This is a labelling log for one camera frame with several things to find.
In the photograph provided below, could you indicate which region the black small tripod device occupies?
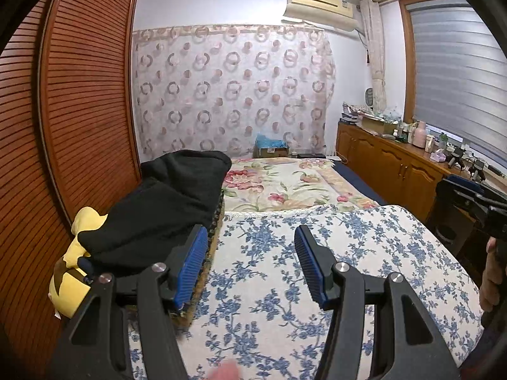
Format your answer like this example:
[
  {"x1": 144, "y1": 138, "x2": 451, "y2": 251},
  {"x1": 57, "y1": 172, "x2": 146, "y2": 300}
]
[
  {"x1": 447, "y1": 146, "x2": 466, "y2": 169},
  {"x1": 469, "y1": 158, "x2": 488, "y2": 181}
]

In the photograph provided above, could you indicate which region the grey window blind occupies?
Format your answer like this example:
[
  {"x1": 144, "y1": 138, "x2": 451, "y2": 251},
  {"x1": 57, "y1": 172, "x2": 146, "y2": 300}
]
[{"x1": 408, "y1": 2, "x2": 507, "y2": 160}]

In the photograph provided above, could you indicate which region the blue plastic bag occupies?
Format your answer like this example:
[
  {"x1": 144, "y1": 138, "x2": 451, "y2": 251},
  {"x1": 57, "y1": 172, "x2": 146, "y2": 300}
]
[{"x1": 255, "y1": 134, "x2": 287, "y2": 150}]

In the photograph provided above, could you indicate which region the wooden slatted headboard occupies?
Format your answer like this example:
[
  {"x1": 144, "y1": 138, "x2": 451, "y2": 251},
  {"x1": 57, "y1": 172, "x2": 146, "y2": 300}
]
[{"x1": 0, "y1": 0, "x2": 143, "y2": 380}]

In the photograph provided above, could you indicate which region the pink thermos jug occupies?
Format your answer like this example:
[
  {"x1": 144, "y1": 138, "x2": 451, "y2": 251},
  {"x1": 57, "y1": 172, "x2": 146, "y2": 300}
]
[{"x1": 412, "y1": 122, "x2": 428, "y2": 147}]

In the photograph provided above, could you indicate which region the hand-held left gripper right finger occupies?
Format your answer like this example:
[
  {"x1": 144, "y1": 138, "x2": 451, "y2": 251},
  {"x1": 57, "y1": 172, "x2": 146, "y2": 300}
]
[{"x1": 294, "y1": 225, "x2": 462, "y2": 380}]

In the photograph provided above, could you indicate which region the white air conditioner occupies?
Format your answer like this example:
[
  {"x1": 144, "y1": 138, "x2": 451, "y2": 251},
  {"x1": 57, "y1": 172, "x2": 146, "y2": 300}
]
[{"x1": 282, "y1": 0, "x2": 357, "y2": 32}]

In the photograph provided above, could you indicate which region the person's right hand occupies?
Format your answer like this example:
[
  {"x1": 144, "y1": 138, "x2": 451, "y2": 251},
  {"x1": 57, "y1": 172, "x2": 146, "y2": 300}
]
[{"x1": 478, "y1": 237, "x2": 507, "y2": 313}]

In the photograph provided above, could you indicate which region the pile of papers and clutter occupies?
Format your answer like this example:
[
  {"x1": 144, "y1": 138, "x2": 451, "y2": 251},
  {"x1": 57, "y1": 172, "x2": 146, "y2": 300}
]
[{"x1": 341, "y1": 103, "x2": 405, "y2": 136}]

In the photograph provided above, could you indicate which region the cardboard box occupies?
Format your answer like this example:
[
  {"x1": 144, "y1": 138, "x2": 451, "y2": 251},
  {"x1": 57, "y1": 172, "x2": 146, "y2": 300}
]
[{"x1": 253, "y1": 146, "x2": 290, "y2": 159}]

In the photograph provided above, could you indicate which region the black t-shirt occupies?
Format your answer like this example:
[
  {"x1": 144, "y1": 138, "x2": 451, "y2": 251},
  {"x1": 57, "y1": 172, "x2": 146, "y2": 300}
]
[{"x1": 77, "y1": 149, "x2": 232, "y2": 280}]

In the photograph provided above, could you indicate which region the wooden cabinet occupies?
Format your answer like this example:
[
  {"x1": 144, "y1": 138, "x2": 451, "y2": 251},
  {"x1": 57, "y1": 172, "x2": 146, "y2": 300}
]
[{"x1": 336, "y1": 121, "x2": 507, "y2": 224}]

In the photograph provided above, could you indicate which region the circle patterned curtain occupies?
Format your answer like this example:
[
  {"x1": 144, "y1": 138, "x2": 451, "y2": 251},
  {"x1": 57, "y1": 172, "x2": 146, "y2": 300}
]
[{"x1": 132, "y1": 24, "x2": 337, "y2": 160}]

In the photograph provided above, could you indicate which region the patterned folded blanket stack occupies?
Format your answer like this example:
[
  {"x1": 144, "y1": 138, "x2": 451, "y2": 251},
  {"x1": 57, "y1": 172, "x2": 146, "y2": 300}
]
[{"x1": 170, "y1": 222, "x2": 224, "y2": 327}]

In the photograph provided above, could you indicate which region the blue floral quilt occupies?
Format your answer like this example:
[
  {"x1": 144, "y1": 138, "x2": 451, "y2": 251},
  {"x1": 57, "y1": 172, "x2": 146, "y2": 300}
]
[{"x1": 127, "y1": 204, "x2": 486, "y2": 380}]

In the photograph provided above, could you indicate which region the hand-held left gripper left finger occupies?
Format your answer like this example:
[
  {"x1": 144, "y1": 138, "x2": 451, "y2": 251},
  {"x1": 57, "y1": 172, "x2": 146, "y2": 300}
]
[{"x1": 48, "y1": 225, "x2": 210, "y2": 380}]

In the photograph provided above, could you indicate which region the pink floral bedspread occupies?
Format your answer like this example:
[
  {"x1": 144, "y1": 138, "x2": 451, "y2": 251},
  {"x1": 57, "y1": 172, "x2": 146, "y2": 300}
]
[{"x1": 220, "y1": 157, "x2": 381, "y2": 214}]

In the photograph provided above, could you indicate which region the navy bed sheet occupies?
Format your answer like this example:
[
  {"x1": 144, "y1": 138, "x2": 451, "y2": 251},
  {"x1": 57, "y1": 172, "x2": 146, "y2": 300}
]
[{"x1": 331, "y1": 162, "x2": 387, "y2": 206}]

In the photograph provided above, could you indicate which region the yellow plush toy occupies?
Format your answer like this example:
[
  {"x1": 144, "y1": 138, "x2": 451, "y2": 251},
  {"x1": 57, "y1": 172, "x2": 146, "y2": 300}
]
[{"x1": 48, "y1": 207, "x2": 109, "y2": 319}]

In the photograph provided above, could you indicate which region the navy folded cloth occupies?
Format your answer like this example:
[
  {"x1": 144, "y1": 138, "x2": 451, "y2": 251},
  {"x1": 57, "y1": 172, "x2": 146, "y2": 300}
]
[{"x1": 77, "y1": 256, "x2": 96, "y2": 283}]

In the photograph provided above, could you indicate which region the person's left hand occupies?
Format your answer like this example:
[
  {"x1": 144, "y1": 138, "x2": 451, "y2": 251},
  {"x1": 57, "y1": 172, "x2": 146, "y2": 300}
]
[{"x1": 212, "y1": 361, "x2": 243, "y2": 380}]

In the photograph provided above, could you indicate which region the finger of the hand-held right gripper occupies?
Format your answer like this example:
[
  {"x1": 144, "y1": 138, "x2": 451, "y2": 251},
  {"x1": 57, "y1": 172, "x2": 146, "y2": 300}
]
[
  {"x1": 452, "y1": 191, "x2": 489, "y2": 223},
  {"x1": 440, "y1": 175, "x2": 496, "y2": 203}
]

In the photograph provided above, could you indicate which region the beige tied curtain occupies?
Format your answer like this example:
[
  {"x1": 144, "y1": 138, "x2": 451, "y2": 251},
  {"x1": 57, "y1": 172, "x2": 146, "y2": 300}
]
[{"x1": 360, "y1": 0, "x2": 387, "y2": 114}]

